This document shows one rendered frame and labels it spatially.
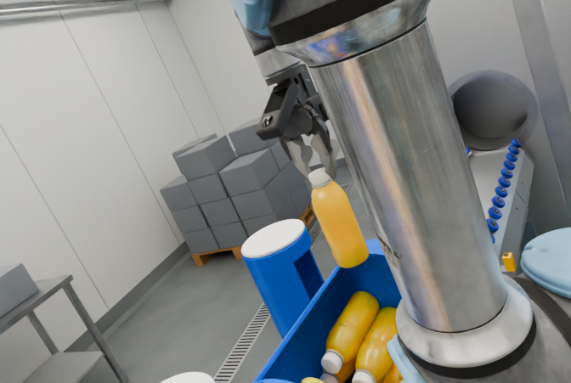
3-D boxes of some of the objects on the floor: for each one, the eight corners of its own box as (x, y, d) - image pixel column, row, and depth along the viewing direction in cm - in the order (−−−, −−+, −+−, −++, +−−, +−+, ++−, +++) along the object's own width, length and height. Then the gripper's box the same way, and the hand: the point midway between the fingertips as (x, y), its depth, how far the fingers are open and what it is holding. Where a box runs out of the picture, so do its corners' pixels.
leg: (566, 330, 204) (534, 216, 189) (566, 339, 200) (532, 222, 185) (552, 329, 208) (519, 216, 193) (551, 338, 203) (517, 223, 188)
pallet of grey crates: (318, 211, 473) (276, 110, 445) (291, 251, 406) (239, 136, 377) (233, 228, 532) (190, 141, 503) (196, 266, 464) (145, 167, 436)
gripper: (322, 54, 77) (363, 160, 82) (274, 74, 84) (314, 171, 90) (298, 66, 71) (345, 180, 76) (248, 86, 78) (294, 189, 83)
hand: (319, 175), depth 80 cm, fingers closed on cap, 4 cm apart
